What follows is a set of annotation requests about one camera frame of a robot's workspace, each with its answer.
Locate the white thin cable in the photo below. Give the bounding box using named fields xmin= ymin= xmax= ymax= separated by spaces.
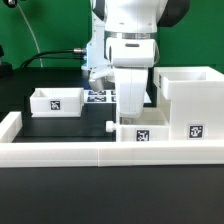
xmin=15 ymin=2 xmax=45 ymax=68

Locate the white drawer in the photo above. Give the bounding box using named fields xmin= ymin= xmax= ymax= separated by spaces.
xmin=106 ymin=108 xmax=169 ymax=142
xmin=30 ymin=88 xmax=84 ymax=117

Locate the white front drawer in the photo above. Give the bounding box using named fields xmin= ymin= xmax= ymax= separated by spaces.
xmin=106 ymin=108 xmax=169 ymax=142

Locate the black cable bundle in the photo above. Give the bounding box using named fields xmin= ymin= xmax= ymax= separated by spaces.
xmin=19 ymin=47 xmax=88 ymax=69

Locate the white drawer cabinet box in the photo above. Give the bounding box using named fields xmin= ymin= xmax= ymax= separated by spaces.
xmin=154 ymin=67 xmax=224 ymax=140

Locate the black device at left edge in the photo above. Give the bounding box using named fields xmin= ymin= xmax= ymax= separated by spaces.
xmin=0 ymin=45 xmax=13 ymax=78

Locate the white U-shaped border frame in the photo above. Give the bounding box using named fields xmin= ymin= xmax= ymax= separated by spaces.
xmin=0 ymin=112 xmax=224 ymax=168

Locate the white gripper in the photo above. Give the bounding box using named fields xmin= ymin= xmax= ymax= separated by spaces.
xmin=114 ymin=68 xmax=148 ymax=118

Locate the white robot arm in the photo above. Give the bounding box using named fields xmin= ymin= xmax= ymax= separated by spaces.
xmin=83 ymin=0 xmax=190 ymax=118

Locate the marker tag sheet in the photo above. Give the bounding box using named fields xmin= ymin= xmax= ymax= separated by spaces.
xmin=83 ymin=89 xmax=154 ymax=108

